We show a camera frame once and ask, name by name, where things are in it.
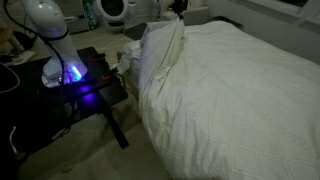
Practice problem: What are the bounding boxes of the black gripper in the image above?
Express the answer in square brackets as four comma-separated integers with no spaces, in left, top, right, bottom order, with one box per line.
[172,0,189,18]

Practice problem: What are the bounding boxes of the white quilted blanket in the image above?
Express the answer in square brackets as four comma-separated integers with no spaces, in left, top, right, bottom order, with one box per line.
[138,18,320,180]

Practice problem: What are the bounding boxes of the white armchair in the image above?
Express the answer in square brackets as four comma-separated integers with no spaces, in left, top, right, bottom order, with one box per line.
[181,5,211,27]

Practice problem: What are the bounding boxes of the dark floor mat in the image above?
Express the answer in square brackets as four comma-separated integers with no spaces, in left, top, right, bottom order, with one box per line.
[123,22,148,41]

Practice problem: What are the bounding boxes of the round white litter box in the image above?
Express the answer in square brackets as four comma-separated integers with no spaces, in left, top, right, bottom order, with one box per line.
[95,0,130,33]

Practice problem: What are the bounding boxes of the red black clamp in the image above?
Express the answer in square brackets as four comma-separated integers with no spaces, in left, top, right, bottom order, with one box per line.
[87,53,108,65]
[100,67,120,82]

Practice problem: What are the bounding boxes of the grey low cabinet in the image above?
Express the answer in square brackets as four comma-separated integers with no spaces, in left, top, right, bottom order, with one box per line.
[54,0,90,35]

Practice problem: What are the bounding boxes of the white slipper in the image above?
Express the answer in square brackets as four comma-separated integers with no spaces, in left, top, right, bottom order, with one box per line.
[6,50,37,66]

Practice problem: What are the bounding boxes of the black robot table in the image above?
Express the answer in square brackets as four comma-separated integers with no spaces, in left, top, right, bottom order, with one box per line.
[0,46,131,158]

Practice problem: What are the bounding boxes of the person bare leg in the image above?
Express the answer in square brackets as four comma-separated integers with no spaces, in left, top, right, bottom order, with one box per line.
[0,25,20,52]

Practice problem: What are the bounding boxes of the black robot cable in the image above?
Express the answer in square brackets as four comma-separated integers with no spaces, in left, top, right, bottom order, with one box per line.
[3,0,71,88]

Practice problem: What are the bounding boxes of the white looped cable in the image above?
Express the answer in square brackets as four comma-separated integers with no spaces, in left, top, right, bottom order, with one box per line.
[0,62,21,95]

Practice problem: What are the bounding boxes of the short white cable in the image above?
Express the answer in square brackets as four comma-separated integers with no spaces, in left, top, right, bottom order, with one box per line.
[8,125,19,155]

